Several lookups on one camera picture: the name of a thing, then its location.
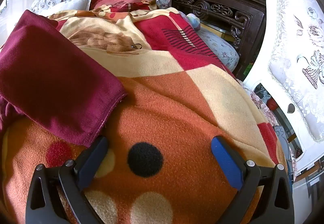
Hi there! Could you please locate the light blue cloth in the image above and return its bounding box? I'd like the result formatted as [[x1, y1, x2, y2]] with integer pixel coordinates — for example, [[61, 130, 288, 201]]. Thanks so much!
[[186, 13, 202, 31]]

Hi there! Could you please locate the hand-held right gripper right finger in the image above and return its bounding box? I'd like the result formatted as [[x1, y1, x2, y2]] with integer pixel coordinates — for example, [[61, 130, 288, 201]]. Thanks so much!
[[211, 135, 295, 224]]

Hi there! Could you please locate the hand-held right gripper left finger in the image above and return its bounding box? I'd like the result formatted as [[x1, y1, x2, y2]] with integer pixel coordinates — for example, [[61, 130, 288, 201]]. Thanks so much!
[[25, 135, 109, 224]]

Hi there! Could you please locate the orange red printed blanket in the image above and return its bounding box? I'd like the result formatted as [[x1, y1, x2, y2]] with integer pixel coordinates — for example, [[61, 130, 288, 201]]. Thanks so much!
[[0, 2, 288, 224]]

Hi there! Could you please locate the red heart-shaped cushion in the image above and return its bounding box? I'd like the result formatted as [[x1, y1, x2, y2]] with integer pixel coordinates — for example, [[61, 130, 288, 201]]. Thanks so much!
[[88, 0, 150, 13]]

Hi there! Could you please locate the pink floral cushion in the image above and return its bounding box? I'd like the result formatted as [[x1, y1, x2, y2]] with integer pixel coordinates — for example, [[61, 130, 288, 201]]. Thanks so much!
[[243, 85, 277, 126]]

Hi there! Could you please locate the maroon small garment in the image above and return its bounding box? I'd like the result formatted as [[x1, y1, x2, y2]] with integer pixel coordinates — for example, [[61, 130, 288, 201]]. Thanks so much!
[[0, 9, 127, 148]]

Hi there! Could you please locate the white upholstered chair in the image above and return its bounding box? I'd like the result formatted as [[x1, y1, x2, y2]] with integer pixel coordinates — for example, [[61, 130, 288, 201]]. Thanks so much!
[[243, 0, 324, 184]]

